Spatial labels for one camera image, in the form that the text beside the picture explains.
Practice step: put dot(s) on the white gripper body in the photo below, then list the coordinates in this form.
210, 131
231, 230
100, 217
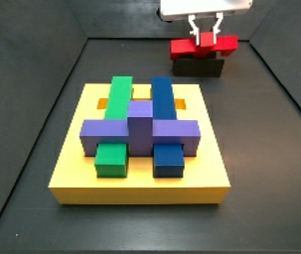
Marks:
179, 9

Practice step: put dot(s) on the purple cross-shaped block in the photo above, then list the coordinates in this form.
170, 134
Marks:
140, 131

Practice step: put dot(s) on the green long bar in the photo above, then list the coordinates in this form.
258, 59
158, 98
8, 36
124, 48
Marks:
110, 159

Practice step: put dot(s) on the blue long bar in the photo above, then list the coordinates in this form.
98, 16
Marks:
167, 155

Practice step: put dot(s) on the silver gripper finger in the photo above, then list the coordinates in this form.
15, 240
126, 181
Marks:
194, 31
219, 16

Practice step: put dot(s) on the yellow base board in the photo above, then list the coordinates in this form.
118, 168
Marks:
76, 185

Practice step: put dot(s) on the black slotted holder block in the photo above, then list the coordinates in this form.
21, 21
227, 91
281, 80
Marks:
198, 67

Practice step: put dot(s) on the red cross-shaped block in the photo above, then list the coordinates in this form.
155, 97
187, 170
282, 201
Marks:
210, 44

